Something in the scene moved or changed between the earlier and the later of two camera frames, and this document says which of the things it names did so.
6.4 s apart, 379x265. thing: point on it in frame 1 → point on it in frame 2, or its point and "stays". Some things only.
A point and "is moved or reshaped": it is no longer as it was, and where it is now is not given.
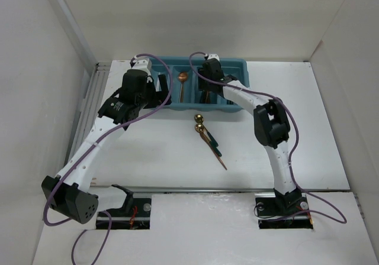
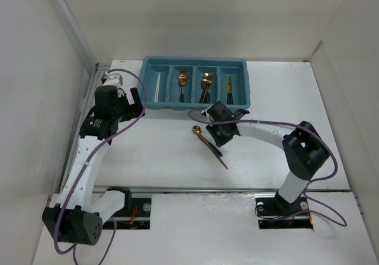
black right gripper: [202, 85] → [219, 141]
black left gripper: [160, 98] → [132, 109]
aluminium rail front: [207, 190] stays
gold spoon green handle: [199, 118] is moved or reshaped
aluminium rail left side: [88, 109] stays
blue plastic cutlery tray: [182, 71] stays
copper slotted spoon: [182, 77] stays
